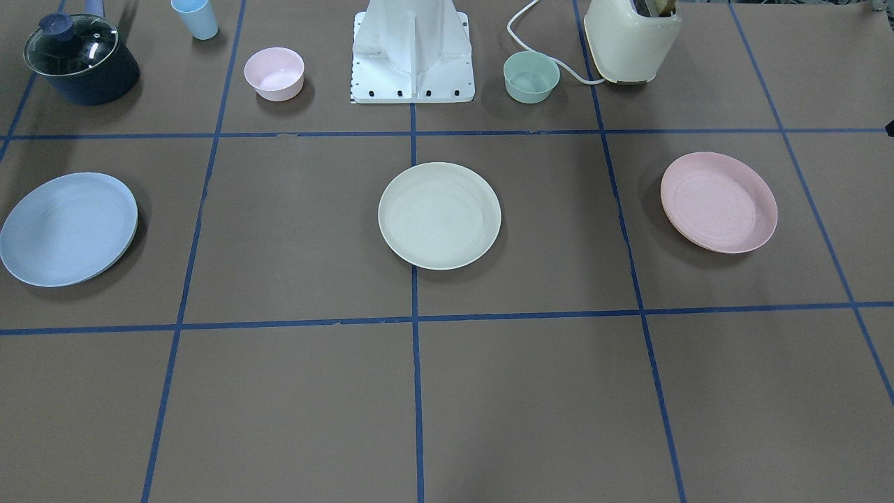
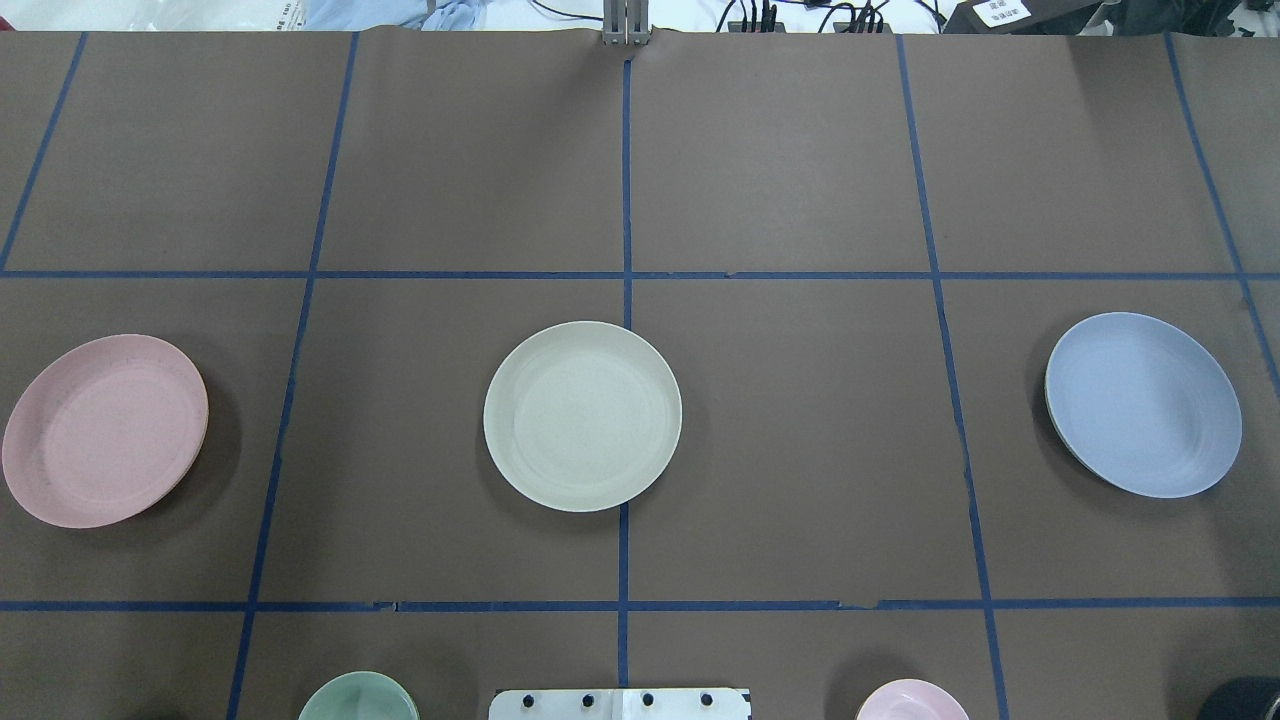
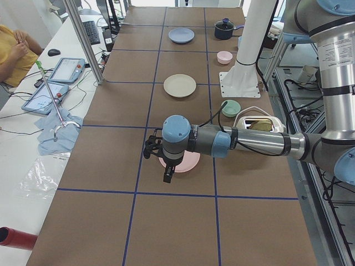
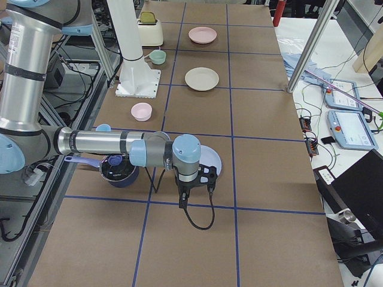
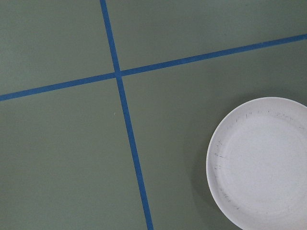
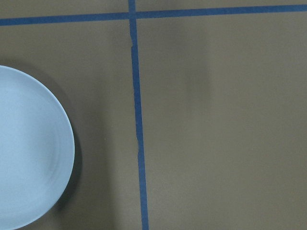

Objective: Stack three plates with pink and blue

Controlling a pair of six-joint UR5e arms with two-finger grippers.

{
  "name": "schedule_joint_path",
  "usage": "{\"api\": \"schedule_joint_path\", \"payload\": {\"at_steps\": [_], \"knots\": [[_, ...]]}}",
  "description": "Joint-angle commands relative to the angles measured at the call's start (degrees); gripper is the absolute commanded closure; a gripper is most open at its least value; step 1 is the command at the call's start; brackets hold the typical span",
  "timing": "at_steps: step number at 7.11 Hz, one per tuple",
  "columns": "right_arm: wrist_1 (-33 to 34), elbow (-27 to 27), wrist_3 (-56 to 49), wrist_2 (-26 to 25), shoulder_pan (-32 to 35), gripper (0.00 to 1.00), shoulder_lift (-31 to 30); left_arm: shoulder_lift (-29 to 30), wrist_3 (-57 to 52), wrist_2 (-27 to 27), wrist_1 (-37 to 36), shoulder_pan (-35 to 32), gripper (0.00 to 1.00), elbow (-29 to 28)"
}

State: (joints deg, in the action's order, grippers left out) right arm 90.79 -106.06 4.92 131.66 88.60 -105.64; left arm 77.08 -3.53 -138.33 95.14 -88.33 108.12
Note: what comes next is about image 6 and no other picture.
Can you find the blue plate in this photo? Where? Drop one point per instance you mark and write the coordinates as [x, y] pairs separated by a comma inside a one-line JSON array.
[[36, 149]]

